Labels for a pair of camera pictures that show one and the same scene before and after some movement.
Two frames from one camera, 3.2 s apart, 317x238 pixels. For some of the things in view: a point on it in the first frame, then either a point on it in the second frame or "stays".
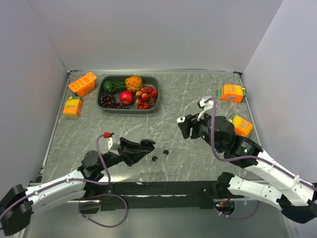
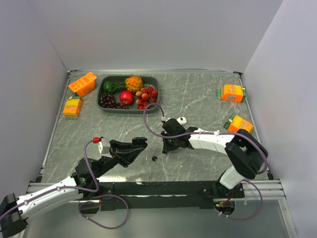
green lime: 107,86 stays
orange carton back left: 83,86 stays
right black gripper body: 203,131 to 170,143
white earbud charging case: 181,119 stays
